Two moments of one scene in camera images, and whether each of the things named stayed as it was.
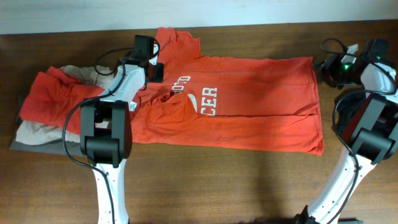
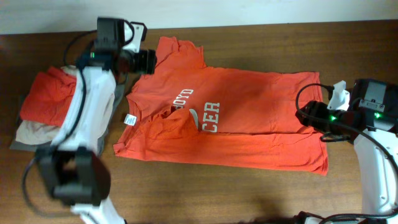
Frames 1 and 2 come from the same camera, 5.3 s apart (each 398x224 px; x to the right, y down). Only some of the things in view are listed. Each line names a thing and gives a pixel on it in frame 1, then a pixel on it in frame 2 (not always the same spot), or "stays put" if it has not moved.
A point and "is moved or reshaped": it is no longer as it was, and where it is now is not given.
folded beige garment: x=29 y=132 stays put
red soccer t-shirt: x=266 y=104 is moved or reshaped
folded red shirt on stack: x=51 y=95 stays put
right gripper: x=328 y=70 to x=314 y=109
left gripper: x=158 y=76 to x=147 y=60
